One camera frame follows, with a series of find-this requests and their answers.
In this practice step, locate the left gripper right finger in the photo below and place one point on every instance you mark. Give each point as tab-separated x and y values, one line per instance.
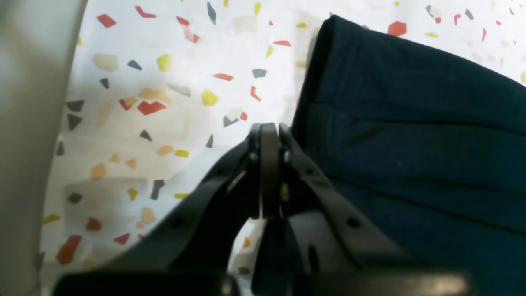
342	252

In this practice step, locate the terrazzo pattern tablecloth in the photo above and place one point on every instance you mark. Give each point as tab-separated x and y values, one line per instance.
160	89

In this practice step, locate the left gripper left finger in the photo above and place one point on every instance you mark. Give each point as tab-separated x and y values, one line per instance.
187	254

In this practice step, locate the black t-shirt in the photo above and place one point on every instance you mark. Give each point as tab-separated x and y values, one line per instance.
428	145

